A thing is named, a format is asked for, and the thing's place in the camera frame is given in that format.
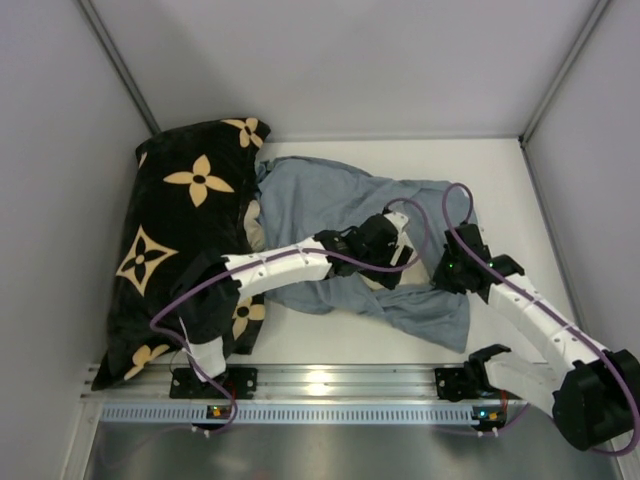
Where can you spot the right corner aluminium profile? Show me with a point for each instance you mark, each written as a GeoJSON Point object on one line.
{"type": "Point", "coordinates": [577, 46]}

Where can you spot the blue pillow cover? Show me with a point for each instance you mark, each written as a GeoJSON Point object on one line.
{"type": "Point", "coordinates": [301, 196]}

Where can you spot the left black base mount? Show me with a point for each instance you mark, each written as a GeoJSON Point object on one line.
{"type": "Point", "coordinates": [239, 382]}

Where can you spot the left corner aluminium profile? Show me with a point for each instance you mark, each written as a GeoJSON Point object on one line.
{"type": "Point", "coordinates": [117, 61]}

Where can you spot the patchwork green beige pillowcase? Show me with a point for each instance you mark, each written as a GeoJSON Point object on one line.
{"type": "Point", "coordinates": [254, 231]}

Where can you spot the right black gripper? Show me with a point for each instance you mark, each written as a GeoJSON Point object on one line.
{"type": "Point", "coordinates": [454, 273]}

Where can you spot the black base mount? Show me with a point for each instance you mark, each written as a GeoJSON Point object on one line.
{"type": "Point", "coordinates": [239, 382]}
{"type": "Point", "coordinates": [452, 382]}

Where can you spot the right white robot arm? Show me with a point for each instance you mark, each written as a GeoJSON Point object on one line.
{"type": "Point", "coordinates": [590, 392]}

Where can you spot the white pillow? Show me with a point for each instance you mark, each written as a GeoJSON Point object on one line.
{"type": "Point", "coordinates": [415, 275]}

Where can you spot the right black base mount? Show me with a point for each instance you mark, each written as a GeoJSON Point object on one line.
{"type": "Point", "coordinates": [452, 382]}

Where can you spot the corner aluminium profile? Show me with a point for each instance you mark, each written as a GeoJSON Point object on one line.
{"type": "Point", "coordinates": [117, 61]}
{"type": "Point", "coordinates": [577, 46]}

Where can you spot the aluminium mounting rail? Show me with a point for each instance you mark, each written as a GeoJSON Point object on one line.
{"type": "Point", "coordinates": [293, 384]}

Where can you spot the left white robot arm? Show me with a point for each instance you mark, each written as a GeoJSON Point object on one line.
{"type": "Point", "coordinates": [211, 289]}

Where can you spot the grey slotted cable duct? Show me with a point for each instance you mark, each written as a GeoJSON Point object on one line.
{"type": "Point", "coordinates": [428, 414]}

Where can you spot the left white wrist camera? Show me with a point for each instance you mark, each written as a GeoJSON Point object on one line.
{"type": "Point", "coordinates": [402, 247]}

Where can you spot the black floral pillow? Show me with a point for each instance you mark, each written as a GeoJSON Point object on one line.
{"type": "Point", "coordinates": [191, 192]}

